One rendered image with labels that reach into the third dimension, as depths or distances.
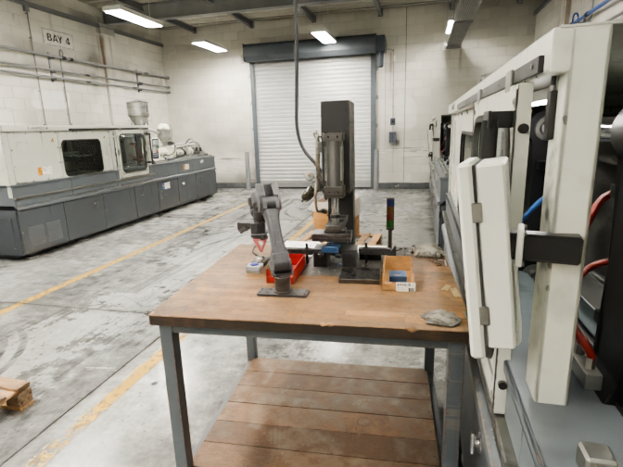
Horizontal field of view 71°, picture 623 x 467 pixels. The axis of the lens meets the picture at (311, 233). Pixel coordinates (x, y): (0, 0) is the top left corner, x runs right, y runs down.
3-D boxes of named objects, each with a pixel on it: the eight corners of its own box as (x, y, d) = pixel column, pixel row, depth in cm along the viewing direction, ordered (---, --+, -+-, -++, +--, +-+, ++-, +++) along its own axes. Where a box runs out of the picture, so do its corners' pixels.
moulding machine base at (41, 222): (27, 262, 548) (13, 185, 525) (-35, 258, 572) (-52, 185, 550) (219, 195, 1067) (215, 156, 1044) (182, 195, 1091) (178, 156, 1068)
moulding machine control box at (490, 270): (443, 320, 103) (451, 156, 94) (548, 327, 97) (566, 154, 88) (448, 359, 85) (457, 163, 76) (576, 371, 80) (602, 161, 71)
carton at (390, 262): (382, 292, 171) (382, 273, 169) (383, 271, 195) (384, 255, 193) (415, 294, 169) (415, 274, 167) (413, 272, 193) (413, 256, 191)
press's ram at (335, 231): (311, 247, 200) (309, 183, 193) (320, 234, 225) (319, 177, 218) (350, 248, 197) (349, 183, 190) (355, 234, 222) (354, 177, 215)
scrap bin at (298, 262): (266, 283, 183) (265, 270, 182) (281, 265, 207) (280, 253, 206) (294, 283, 181) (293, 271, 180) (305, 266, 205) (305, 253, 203)
